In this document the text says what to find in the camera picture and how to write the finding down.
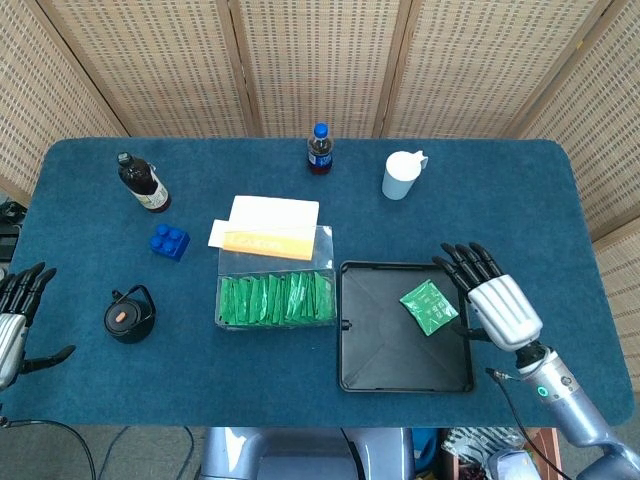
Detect cola bottle blue cap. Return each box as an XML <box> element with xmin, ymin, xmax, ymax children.
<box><xmin>306</xmin><ymin>123</ymin><xmax>335</xmax><ymax>177</ymax></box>

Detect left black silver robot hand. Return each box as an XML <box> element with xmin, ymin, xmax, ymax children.
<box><xmin>0</xmin><ymin>261</ymin><xmax>77</xmax><ymax>392</ymax></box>

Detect black equipment beside table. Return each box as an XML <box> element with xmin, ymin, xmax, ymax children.
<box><xmin>0</xmin><ymin>197</ymin><xmax>26</xmax><ymax>264</ymax></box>

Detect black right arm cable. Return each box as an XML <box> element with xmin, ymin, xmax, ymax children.
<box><xmin>485</xmin><ymin>368</ymin><xmax>571</xmax><ymax>480</ymax></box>

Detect brown box with clutter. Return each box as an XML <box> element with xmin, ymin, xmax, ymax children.
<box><xmin>439</xmin><ymin>427</ymin><xmax>561</xmax><ymax>480</ymax></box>

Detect dark brown glass bottle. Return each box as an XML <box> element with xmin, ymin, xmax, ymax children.
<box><xmin>116</xmin><ymin>151</ymin><xmax>172</xmax><ymax>214</ymax></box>

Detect woven wicker folding screen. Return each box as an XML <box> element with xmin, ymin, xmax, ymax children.
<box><xmin>0</xmin><ymin>0</ymin><xmax>640</xmax><ymax>384</ymax></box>

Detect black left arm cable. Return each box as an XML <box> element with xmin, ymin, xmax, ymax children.
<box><xmin>0</xmin><ymin>418</ymin><xmax>96</xmax><ymax>480</ymax></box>

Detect clear box of green packets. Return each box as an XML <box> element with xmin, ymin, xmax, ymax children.
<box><xmin>216</xmin><ymin>224</ymin><xmax>339</xmax><ymax>334</ymax></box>

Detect white pitcher with handle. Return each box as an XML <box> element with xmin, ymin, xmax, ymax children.
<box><xmin>381</xmin><ymin>149</ymin><xmax>430</xmax><ymax>202</ymax></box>

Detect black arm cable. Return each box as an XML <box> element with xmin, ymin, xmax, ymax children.
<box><xmin>0</xmin><ymin>418</ymin><xmax>96</xmax><ymax>480</ymax></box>
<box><xmin>485</xmin><ymin>368</ymin><xmax>571</xmax><ymax>480</ymax></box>

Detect blue toy building brick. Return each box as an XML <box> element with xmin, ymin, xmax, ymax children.
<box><xmin>148</xmin><ymin>223</ymin><xmax>192</xmax><ymax>263</ymax></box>

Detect thin blue floor cable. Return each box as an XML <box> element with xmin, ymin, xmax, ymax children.
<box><xmin>97</xmin><ymin>426</ymin><xmax>197</xmax><ymax>480</ymax></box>

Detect blue table cloth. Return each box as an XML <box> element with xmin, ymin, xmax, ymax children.
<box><xmin>0</xmin><ymin>137</ymin><xmax>632</xmax><ymax>429</ymax></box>

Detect black cast iron teapot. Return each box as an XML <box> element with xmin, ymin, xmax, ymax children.
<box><xmin>103</xmin><ymin>284</ymin><xmax>158</xmax><ymax>345</ymax></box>

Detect black square plastic tray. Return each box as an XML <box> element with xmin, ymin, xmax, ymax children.
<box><xmin>337</xmin><ymin>259</ymin><xmax>476</xmax><ymax>395</ymax></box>

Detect green tea packets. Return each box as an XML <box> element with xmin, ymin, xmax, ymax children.
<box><xmin>219</xmin><ymin>271</ymin><xmax>335</xmax><ymax>327</ymax></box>

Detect green packet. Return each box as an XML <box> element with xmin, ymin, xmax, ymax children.
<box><xmin>398</xmin><ymin>279</ymin><xmax>460</xmax><ymax>337</ymax></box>

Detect blue-grey robot torso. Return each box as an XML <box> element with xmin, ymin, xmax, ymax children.
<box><xmin>198</xmin><ymin>426</ymin><xmax>416</xmax><ymax>480</ymax></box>

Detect white and yellow flat box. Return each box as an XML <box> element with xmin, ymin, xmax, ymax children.
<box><xmin>207</xmin><ymin>194</ymin><xmax>321</xmax><ymax>263</ymax></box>

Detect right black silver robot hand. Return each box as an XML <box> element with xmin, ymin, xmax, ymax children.
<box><xmin>431</xmin><ymin>242</ymin><xmax>544</xmax><ymax>351</ymax></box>

